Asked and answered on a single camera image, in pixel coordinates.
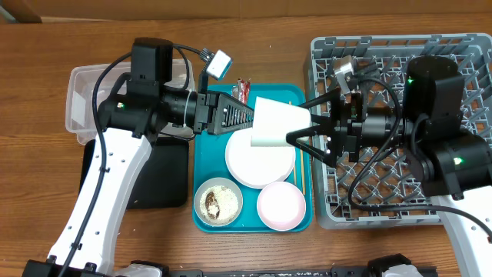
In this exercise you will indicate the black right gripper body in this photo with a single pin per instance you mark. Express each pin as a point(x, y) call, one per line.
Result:
point(350, 125)

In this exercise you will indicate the grey bowl with food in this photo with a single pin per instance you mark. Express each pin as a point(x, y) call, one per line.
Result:
point(218, 202)

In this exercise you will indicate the white round plate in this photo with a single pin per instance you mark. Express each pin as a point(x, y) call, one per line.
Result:
point(256, 167)

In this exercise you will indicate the red silver snack wrapper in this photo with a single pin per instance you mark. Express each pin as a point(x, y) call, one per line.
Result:
point(241, 90)

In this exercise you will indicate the teal plastic tray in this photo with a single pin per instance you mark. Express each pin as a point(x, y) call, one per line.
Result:
point(209, 162)

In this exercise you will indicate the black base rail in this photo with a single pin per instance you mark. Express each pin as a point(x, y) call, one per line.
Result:
point(391, 265)

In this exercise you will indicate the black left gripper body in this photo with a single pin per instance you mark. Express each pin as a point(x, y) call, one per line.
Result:
point(205, 111)

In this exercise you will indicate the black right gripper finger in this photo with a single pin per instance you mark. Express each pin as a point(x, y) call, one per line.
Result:
point(300, 139)
point(332, 97)

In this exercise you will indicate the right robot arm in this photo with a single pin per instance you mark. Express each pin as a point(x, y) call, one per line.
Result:
point(452, 164)

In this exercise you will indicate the black tray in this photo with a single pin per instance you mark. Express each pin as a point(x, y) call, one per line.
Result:
point(163, 180)

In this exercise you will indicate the clear plastic bin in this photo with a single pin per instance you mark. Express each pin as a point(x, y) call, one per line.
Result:
point(78, 112)

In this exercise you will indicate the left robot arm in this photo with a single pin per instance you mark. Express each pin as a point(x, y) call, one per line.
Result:
point(128, 123)

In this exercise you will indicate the pink bowl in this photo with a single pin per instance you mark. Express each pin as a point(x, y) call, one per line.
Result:
point(281, 206)

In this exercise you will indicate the grey dishwasher rack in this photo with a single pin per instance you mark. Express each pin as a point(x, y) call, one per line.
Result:
point(390, 181)

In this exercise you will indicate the white paper cup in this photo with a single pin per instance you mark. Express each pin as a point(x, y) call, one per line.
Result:
point(273, 120)

